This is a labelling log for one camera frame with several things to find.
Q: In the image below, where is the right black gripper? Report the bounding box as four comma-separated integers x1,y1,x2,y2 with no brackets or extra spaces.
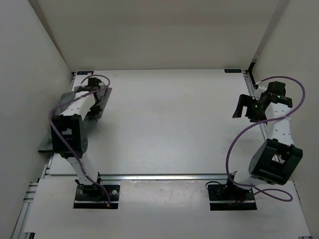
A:
232,94,267,123

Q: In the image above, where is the grey pleated skirt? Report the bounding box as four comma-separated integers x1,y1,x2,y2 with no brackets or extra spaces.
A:
38,86,112,157

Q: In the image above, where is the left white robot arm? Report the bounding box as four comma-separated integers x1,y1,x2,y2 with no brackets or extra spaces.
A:
48,74,112,199

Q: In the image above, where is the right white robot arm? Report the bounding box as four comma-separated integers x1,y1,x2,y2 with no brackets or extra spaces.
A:
224,92,303,199

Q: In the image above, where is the left blue label sticker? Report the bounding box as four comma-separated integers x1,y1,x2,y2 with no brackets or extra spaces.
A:
77,71,94,75

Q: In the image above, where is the blue label sticker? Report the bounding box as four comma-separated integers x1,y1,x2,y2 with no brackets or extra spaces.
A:
77,71,94,75
224,69,242,73

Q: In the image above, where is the right blue label sticker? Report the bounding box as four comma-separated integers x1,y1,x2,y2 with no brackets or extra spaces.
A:
224,69,242,73

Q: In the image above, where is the right aluminium side rail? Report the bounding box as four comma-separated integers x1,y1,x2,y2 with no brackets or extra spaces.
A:
243,70,266,137

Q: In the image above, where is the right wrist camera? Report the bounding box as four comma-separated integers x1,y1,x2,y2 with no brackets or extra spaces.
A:
253,81,267,100

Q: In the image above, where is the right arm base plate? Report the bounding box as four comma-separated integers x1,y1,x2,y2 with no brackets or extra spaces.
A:
205,181,257,211

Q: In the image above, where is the aluminium front rail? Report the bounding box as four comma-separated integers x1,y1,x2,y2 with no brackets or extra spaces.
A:
101,174,227,181

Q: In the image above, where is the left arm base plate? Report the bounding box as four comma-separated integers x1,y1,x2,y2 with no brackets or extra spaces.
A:
73,179,120,210

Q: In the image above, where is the left aluminium frame rail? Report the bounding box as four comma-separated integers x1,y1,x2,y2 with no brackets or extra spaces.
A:
10,156,53,239

